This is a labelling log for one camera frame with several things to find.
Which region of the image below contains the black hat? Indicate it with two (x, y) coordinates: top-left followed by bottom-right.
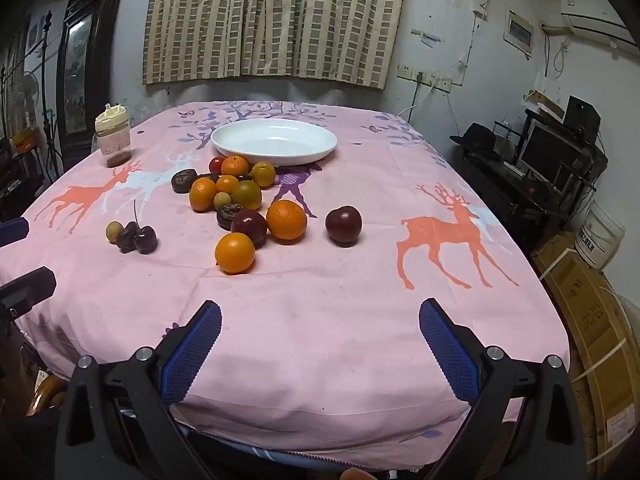
(449, 122), (501, 161)

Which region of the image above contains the white oval plate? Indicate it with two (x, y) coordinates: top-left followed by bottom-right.
(210, 119), (338, 166)

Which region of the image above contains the green yellow orange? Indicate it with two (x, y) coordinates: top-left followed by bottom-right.
(230, 180), (263, 211)

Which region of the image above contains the yellow orange with stem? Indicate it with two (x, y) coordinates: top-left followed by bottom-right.
(251, 161), (277, 189)

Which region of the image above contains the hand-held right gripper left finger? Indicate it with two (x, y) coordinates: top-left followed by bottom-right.
(54, 300), (223, 480)

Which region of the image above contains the white power strip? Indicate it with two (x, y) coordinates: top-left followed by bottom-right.
(397, 64), (453, 93)

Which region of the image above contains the black speaker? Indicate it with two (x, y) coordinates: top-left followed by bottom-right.
(564, 95), (601, 143)

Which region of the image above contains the dark wrinkled date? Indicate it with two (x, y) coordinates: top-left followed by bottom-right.
(117, 223), (138, 254)

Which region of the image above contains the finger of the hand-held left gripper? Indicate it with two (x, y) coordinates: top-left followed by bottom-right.
(0, 266), (57, 322)
(0, 217), (30, 250)

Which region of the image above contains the small cardboard box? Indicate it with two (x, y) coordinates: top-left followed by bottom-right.
(522, 89), (566, 121)

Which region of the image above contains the dark red plum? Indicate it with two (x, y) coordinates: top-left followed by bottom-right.
(325, 205), (362, 248)
(230, 209), (269, 249)

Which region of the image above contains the dark wooden cabinet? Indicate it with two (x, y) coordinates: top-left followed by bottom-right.
(56, 0), (130, 171)

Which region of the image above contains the pink deer print tablecloth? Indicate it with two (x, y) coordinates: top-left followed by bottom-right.
(0, 100), (571, 456)

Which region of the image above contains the white bucket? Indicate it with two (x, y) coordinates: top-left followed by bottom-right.
(575, 200), (626, 271)

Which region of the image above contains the computer monitor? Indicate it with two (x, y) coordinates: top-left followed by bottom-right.
(517, 120), (581, 193)

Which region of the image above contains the white air conditioner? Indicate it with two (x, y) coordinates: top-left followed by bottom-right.
(559, 0), (636, 48)

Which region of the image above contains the dark brown mangosteen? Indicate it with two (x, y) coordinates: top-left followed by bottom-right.
(171, 169), (198, 194)
(216, 203), (246, 231)

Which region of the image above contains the clear jar with cream lid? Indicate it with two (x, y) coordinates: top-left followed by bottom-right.
(95, 103), (133, 168)

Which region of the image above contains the standing fan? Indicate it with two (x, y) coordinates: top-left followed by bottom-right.
(12, 71), (40, 136)

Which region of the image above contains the black metal stand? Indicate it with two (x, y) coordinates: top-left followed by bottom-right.
(40, 10), (57, 181)

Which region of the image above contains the striped checkered curtain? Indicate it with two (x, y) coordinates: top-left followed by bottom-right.
(142, 0), (408, 91)

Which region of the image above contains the white wall panel box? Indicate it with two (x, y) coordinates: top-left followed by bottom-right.
(504, 10), (535, 58)

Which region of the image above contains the large strapped cardboard box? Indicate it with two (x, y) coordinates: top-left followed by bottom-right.
(530, 232), (640, 476)

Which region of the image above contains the black desk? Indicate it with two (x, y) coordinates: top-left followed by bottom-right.
(450, 145), (608, 251)

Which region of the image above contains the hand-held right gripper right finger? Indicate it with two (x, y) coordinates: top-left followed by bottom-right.
(419, 297), (587, 480)

